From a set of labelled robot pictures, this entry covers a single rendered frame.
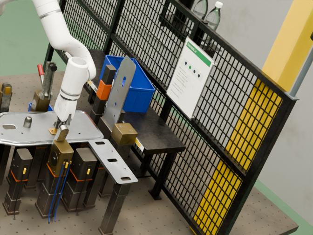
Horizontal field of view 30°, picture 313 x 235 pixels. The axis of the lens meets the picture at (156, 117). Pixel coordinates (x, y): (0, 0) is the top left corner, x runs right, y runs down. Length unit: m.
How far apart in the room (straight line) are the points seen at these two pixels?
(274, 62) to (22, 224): 1.20
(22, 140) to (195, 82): 0.79
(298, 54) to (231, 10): 2.49
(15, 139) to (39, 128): 0.15
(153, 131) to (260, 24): 2.08
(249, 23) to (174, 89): 2.00
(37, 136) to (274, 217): 1.32
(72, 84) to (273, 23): 2.43
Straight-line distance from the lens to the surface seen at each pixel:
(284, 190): 4.60
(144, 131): 2.65
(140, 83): 2.88
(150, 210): 2.75
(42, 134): 2.47
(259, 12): 4.57
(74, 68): 2.32
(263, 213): 3.08
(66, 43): 2.35
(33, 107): 2.67
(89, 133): 2.56
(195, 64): 2.59
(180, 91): 2.67
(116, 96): 2.61
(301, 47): 2.27
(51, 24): 2.35
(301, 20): 2.23
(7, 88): 2.54
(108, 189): 2.71
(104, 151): 2.48
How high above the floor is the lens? 2.36
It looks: 29 degrees down
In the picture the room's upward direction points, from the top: 21 degrees clockwise
